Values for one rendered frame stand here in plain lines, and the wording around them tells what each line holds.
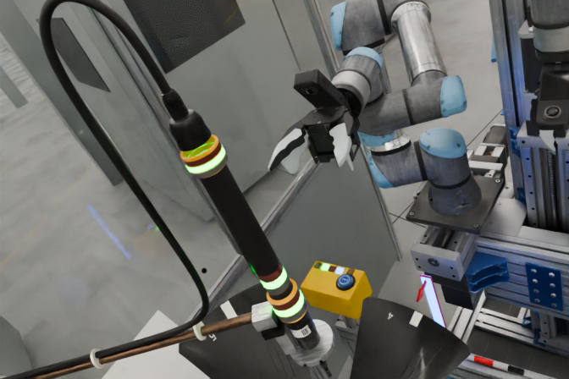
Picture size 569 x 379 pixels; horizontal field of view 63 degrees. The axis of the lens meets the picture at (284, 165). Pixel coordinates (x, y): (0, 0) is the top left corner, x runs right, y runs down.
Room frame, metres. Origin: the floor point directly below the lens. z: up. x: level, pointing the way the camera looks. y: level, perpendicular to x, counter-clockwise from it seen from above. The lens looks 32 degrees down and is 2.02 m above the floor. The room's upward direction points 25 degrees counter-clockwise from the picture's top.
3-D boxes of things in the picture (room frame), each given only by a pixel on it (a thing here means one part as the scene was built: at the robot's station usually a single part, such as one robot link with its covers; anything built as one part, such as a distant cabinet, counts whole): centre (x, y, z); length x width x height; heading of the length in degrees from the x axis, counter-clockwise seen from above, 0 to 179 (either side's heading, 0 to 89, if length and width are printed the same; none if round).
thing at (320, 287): (0.90, 0.01, 1.02); 0.16 x 0.10 x 0.11; 43
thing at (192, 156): (0.44, 0.07, 1.80); 0.04 x 0.04 x 0.03
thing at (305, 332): (0.44, 0.07, 1.66); 0.04 x 0.04 x 0.46
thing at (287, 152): (0.64, -0.01, 1.64); 0.09 x 0.03 x 0.06; 116
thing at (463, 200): (1.02, -0.42, 1.09); 0.15 x 0.15 x 0.10
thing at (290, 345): (0.44, 0.08, 1.50); 0.09 x 0.07 x 0.10; 78
